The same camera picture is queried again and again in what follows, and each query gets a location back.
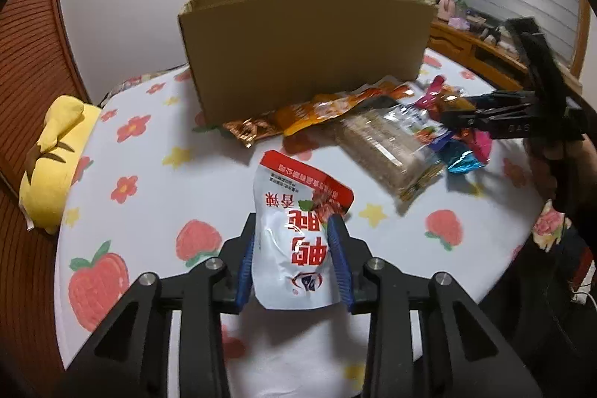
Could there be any magenta candy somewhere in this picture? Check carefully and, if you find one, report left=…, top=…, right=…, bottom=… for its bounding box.
left=466, top=128, right=494, bottom=164

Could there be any white red snack pouch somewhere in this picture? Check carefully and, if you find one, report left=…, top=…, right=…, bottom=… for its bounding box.
left=252, top=150, right=354, bottom=310

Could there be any pink striped candy wrapper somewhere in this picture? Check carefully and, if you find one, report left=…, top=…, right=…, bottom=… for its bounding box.
left=414, top=75, right=449, bottom=112

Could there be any clear cracker package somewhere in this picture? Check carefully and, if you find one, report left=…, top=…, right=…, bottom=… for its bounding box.
left=335, top=102, right=452, bottom=204

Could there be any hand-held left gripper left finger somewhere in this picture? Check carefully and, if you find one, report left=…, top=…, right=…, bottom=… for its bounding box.
left=56, top=211, right=259, bottom=398

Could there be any person's right hand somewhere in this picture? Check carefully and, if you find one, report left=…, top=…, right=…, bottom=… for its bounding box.
left=525, top=141, right=597, bottom=212

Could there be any yellow plush toy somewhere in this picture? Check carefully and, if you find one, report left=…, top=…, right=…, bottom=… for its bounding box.
left=19, top=95, right=102, bottom=235

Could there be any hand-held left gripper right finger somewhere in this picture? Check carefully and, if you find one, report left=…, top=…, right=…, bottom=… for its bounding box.
left=326, top=214, right=544, bottom=398

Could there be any orange snack packet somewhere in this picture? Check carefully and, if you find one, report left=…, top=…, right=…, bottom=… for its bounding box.
left=275, top=82, right=416, bottom=138

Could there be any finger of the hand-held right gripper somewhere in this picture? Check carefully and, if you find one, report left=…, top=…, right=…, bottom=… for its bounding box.
left=441, top=104, right=544, bottom=140
left=462, top=90, right=537, bottom=110

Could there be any wooden slatted headboard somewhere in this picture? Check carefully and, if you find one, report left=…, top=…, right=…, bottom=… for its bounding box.
left=0, top=0, right=101, bottom=380

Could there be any dark floral cloth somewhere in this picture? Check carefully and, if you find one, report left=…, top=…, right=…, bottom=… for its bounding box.
left=532, top=200, right=597, bottom=291

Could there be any floral pillow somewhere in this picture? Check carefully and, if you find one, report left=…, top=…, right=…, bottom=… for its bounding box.
left=100, top=69, right=188, bottom=106

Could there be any brown snack packet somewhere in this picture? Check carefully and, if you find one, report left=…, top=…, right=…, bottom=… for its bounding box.
left=222, top=115, right=284, bottom=150

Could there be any cardboard box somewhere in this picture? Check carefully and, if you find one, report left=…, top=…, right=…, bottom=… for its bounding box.
left=177, top=0, right=438, bottom=132

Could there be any blue foil candy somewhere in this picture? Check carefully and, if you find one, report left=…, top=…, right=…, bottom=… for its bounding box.
left=445, top=142, right=488, bottom=176

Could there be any wooden desk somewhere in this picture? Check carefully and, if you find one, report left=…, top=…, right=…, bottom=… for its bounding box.
left=426, top=18, right=584, bottom=100

